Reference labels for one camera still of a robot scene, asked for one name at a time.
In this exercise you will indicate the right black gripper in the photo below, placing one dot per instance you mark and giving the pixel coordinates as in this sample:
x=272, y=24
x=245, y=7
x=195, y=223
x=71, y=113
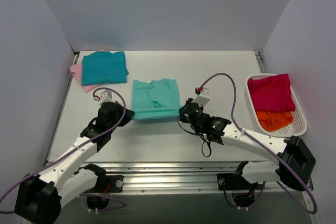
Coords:
x=182, y=112

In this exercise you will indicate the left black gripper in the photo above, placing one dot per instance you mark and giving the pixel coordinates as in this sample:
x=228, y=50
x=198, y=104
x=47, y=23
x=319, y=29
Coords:
x=126, y=114

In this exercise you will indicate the mint green t-shirt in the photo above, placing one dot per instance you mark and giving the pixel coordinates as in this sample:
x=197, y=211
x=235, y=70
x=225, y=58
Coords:
x=157, y=99

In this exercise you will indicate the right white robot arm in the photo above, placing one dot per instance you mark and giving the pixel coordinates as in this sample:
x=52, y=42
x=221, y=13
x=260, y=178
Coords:
x=293, y=160

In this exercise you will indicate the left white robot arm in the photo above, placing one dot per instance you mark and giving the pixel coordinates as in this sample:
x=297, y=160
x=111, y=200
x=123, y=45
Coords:
x=41, y=197

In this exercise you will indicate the folded teal t-shirt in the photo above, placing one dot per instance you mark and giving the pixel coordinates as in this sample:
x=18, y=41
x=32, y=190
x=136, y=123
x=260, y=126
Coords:
x=116, y=70

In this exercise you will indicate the folded pink t-shirt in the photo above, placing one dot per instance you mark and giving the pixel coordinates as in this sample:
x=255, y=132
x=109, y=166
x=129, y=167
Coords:
x=77, y=73

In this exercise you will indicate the orange t-shirt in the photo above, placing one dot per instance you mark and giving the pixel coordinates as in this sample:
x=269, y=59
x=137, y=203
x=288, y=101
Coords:
x=273, y=121

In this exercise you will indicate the crimson red t-shirt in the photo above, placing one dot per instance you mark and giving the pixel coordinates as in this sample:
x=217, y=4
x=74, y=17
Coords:
x=271, y=94

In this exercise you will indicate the white plastic laundry basket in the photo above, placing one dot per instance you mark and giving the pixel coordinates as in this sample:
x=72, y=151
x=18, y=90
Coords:
x=296, y=128

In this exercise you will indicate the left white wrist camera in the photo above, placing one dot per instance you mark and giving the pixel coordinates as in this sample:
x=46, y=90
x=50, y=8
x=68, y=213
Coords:
x=105, y=96

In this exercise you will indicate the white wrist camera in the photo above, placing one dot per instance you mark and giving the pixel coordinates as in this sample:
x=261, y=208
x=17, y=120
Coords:
x=202, y=96
x=105, y=96

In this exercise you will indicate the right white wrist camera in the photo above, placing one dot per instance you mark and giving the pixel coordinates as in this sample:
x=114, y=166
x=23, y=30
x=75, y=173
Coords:
x=202, y=96

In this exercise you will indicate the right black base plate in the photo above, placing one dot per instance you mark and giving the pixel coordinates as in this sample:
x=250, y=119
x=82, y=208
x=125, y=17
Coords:
x=227, y=181

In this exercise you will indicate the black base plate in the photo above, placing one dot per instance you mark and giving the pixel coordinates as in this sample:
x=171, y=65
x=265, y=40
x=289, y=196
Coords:
x=227, y=181
x=108, y=184

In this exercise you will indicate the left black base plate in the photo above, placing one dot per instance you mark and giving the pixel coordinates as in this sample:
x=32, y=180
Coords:
x=108, y=184

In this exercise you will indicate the aluminium rail frame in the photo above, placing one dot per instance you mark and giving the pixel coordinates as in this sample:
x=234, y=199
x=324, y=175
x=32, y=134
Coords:
x=165, y=178

